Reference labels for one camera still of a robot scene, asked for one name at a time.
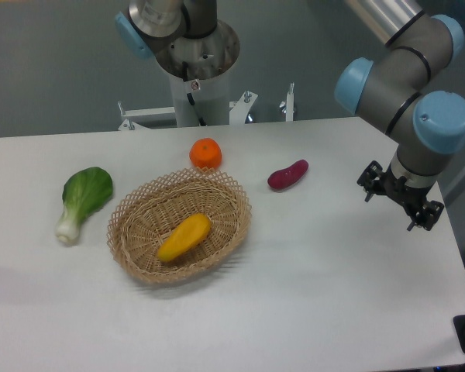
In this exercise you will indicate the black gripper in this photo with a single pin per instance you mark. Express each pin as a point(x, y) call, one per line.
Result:
point(407, 189)

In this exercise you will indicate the yellow mango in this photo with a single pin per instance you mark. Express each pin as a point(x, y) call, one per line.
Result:
point(186, 236)

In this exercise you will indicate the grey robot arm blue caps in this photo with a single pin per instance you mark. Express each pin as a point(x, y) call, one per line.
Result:
point(196, 50)

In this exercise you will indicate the woven wicker basket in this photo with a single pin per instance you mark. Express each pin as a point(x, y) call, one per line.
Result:
point(146, 217)

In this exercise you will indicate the purple sweet potato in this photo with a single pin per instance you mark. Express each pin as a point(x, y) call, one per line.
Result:
point(289, 176)

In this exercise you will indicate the orange tangerine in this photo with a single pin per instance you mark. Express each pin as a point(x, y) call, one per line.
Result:
point(206, 153)

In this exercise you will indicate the green bok choy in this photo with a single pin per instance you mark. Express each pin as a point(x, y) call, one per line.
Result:
point(84, 193)

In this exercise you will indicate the white frame leg right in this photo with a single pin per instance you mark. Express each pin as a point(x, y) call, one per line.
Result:
point(455, 188)

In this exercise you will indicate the white metal base frame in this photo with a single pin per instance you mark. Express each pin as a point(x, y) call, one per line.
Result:
point(240, 113)

